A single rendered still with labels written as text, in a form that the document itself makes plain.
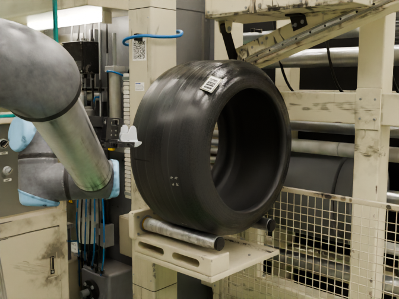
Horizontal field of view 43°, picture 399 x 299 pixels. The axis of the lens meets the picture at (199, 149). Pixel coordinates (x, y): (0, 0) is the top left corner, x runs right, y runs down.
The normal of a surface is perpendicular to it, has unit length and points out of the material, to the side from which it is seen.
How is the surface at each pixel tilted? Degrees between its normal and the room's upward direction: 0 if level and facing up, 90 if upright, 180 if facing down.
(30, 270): 90
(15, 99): 135
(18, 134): 78
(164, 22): 90
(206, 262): 90
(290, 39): 90
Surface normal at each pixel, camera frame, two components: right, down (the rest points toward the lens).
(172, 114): -0.61, -0.35
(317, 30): -0.68, 0.09
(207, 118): 0.62, 0.02
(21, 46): 0.64, -0.25
